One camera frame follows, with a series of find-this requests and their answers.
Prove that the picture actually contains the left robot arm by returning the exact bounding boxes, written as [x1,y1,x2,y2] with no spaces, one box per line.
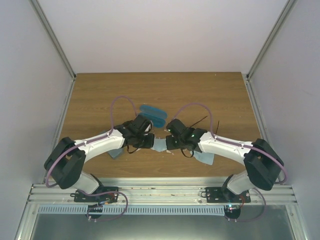
[44,115,155,202]

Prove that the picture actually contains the aluminium rail frame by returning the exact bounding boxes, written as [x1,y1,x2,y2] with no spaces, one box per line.
[27,177,298,206]

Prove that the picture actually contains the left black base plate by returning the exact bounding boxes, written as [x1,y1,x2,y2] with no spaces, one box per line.
[70,186,119,204]

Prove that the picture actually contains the slotted grey cable duct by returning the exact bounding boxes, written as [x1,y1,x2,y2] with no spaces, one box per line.
[38,204,225,216]

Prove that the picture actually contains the blue translucent glasses case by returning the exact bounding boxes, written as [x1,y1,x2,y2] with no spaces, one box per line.
[139,104,168,128]

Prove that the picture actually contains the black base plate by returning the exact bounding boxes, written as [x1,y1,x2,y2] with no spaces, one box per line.
[200,187,251,204]
[70,186,119,204]

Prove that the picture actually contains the light blue crumpled cloth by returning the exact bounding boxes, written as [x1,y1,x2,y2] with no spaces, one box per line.
[193,151,215,166]

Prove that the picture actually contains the black round sunglasses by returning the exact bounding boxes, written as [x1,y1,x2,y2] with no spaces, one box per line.
[190,115,220,135]

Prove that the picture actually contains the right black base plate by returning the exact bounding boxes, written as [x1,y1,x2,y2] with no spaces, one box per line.
[200,187,251,204]

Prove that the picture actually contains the grey-blue glasses case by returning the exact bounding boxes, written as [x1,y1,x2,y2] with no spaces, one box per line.
[101,129,125,160]

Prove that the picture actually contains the light blue cleaning cloth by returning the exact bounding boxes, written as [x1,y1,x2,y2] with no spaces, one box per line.
[151,138,167,152]

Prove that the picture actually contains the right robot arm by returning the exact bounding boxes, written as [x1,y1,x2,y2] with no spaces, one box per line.
[165,119,285,203]

